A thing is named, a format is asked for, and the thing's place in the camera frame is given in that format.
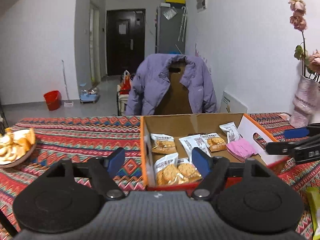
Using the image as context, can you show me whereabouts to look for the white leaning board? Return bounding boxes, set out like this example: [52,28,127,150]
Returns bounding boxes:
[219,91,247,113]

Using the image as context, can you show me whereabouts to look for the yellow box on fridge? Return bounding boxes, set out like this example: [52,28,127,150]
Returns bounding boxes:
[165,0,185,4]

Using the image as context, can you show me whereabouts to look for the cookie bag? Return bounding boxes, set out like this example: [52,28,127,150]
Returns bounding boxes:
[150,133,177,155]
[201,133,226,152]
[153,153,202,186]

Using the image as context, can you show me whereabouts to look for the blue pet feeder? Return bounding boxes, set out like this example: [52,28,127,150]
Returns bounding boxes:
[79,83,100,103]

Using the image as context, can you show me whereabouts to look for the white packet box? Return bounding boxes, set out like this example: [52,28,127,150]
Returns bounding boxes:
[179,134,211,163]

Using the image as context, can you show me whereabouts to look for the small grey white packet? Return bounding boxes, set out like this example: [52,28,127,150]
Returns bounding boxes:
[219,122,242,143]

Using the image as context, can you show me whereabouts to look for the small pink packet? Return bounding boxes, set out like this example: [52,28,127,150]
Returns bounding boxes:
[226,138,257,163]

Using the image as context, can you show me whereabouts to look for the plate of orange peels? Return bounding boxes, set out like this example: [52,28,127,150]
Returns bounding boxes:
[0,128,36,168]

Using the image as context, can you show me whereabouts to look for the colourful patterned tablecloth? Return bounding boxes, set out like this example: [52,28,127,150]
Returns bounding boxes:
[1,113,319,239]

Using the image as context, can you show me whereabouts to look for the brown wooden chair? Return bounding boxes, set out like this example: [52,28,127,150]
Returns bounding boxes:
[154,61,193,115]

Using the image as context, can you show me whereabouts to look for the red cardboard fruit box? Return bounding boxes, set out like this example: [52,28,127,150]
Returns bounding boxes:
[139,112,290,193]

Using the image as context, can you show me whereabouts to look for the dark entrance door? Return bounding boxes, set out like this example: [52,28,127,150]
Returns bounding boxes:
[106,9,145,76]

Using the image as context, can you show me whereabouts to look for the dried pink roses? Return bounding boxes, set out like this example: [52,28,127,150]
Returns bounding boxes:
[287,0,320,82]

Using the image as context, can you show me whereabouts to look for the green snack pouch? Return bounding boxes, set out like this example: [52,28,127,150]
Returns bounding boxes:
[306,187,320,239]

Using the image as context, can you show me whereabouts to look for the red plastic bucket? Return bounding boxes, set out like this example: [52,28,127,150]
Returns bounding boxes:
[43,90,61,111]

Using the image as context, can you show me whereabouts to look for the purple puffer jacket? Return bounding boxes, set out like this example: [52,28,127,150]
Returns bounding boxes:
[125,53,217,115]

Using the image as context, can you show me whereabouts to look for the white mop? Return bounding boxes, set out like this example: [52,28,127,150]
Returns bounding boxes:
[61,60,74,107]

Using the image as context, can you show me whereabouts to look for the pink textured vase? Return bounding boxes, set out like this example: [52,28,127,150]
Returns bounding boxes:
[289,75,319,128]

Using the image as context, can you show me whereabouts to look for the grey refrigerator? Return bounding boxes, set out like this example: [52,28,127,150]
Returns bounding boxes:
[155,3,187,54]

